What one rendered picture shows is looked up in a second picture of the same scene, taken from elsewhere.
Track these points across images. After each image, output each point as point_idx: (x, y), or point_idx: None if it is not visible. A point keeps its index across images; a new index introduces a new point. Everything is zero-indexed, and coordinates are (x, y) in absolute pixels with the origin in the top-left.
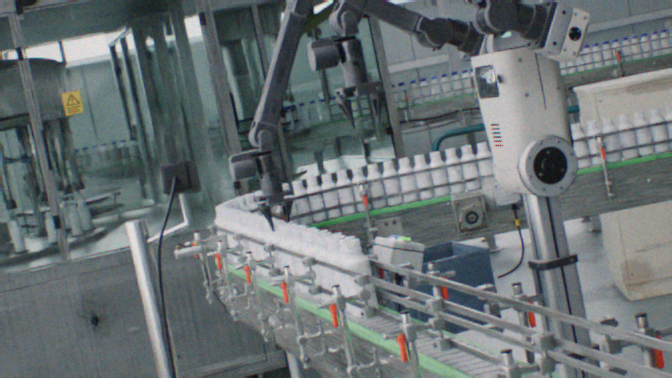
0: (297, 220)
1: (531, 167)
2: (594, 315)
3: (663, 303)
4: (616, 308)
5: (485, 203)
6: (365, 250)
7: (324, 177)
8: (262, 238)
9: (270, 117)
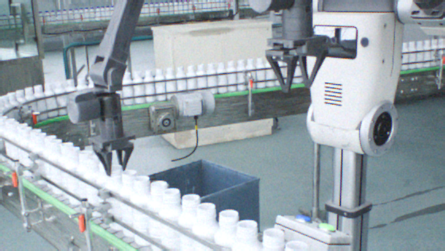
0: (38, 116)
1: (372, 130)
2: (162, 157)
3: (199, 152)
4: (172, 153)
5: (176, 113)
6: (84, 139)
7: (58, 84)
8: (78, 171)
9: (121, 53)
